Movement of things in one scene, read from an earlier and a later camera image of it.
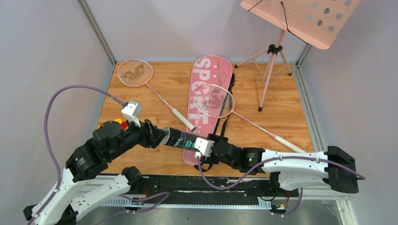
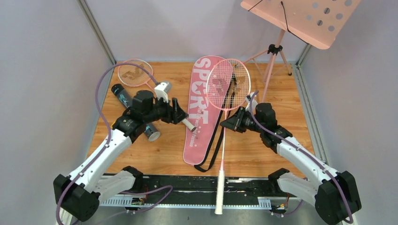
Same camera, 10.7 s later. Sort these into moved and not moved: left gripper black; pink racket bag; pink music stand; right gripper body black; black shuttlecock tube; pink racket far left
Moved: black shuttlecock tube; left gripper black; right gripper body black
Not moved: pink music stand; pink racket bag; pink racket far left
